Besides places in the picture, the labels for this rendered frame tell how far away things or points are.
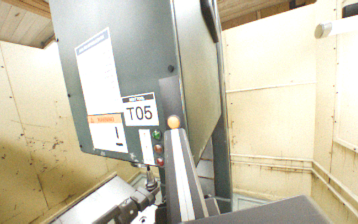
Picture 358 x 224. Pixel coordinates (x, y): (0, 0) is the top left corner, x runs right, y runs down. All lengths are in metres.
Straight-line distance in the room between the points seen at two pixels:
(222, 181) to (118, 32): 1.11
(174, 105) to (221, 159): 0.84
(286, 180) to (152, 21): 1.56
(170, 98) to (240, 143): 1.17
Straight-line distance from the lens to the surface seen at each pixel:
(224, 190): 1.19
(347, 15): 0.85
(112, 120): 0.36
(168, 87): 0.23
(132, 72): 0.29
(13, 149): 1.43
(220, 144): 0.96
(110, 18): 0.37
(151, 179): 0.67
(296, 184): 1.62
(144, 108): 0.27
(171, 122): 0.22
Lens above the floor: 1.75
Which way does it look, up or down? 7 degrees down
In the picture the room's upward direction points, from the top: 7 degrees counter-clockwise
